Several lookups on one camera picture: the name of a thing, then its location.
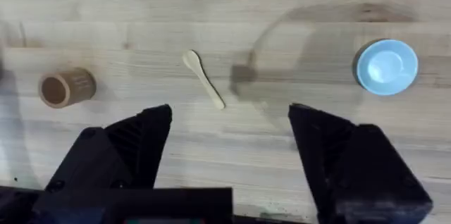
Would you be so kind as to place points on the pale wooden spoon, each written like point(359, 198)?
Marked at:
point(202, 76)

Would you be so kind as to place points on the brown wooden cup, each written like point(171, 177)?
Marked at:
point(66, 87)

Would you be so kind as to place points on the light blue bowl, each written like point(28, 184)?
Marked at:
point(386, 67)

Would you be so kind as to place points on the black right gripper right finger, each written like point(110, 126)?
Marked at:
point(352, 167)

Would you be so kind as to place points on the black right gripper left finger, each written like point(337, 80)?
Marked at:
point(134, 153)

